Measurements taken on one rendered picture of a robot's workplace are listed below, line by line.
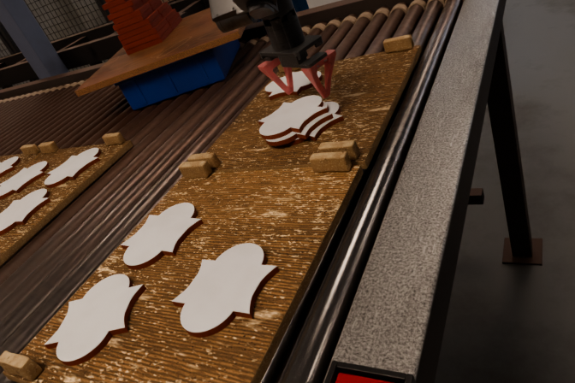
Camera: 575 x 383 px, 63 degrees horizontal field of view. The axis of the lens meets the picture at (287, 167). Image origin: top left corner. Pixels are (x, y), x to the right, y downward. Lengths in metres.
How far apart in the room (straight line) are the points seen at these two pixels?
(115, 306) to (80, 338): 0.05
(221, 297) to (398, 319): 0.20
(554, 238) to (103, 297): 1.53
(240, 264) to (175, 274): 0.10
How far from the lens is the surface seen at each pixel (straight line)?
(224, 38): 1.26
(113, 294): 0.68
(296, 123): 0.81
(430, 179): 0.66
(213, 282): 0.59
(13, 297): 0.90
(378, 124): 0.78
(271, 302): 0.54
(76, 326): 0.68
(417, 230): 0.59
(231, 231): 0.67
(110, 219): 0.93
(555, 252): 1.83
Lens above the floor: 1.30
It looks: 29 degrees down
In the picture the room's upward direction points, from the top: 24 degrees counter-clockwise
